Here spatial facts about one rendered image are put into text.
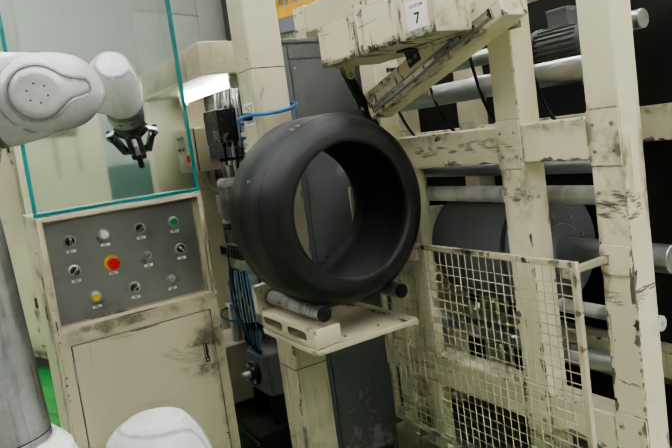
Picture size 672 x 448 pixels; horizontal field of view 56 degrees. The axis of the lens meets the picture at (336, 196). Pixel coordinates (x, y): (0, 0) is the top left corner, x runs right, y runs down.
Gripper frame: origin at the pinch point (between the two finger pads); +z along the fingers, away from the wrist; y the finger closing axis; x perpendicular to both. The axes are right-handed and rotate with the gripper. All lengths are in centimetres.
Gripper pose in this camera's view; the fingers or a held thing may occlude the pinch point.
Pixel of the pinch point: (139, 157)
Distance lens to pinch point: 180.0
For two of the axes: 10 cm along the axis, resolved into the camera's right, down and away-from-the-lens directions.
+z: -1.2, 4.3, 8.9
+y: 9.6, -1.8, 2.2
